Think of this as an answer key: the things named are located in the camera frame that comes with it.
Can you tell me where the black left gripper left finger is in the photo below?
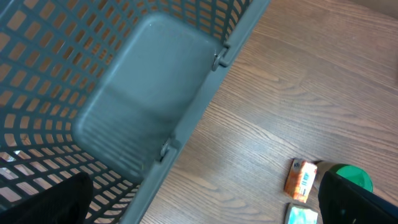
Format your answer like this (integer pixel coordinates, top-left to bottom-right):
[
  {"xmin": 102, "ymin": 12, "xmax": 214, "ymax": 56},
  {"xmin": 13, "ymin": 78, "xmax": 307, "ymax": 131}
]
[{"xmin": 1, "ymin": 172, "xmax": 94, "ymax": 224}]

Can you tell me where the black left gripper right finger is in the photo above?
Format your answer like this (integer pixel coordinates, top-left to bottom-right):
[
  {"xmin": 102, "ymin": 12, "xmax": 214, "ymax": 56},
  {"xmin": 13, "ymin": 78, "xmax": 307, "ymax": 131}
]
[{"xmin": 318, "ymin": 171, "xmax": 397, "ymax": 224}]

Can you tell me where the green lid seasoning jar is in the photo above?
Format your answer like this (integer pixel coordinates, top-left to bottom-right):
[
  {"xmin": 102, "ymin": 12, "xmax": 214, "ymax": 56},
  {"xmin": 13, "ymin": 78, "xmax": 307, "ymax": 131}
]
[{"xmin": 313, "ymin": 161, "xmax": 374, "ymax": 192}]

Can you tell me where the small teal tissue pack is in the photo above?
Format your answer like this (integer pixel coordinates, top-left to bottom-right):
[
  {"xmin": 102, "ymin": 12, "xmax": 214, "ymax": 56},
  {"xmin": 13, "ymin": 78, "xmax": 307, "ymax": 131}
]
[{"xmin": 284, "ymin": 203, "xmax": 318, "ymax": 224}]

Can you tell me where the small orange carton box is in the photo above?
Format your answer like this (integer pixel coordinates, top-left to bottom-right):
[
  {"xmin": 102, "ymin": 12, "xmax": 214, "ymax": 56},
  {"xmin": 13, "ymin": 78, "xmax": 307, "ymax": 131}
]
[{"xmin": 284, "ymin": 159, "xmax": 317, "ymax": 203}]

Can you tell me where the grey plastic mesh basket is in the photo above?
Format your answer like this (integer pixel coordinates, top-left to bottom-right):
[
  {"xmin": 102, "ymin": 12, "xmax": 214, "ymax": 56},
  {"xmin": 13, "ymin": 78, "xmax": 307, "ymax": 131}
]
[{"xmin": 1, "ymin": 0, "xmax": 269, "ymax": 223}]

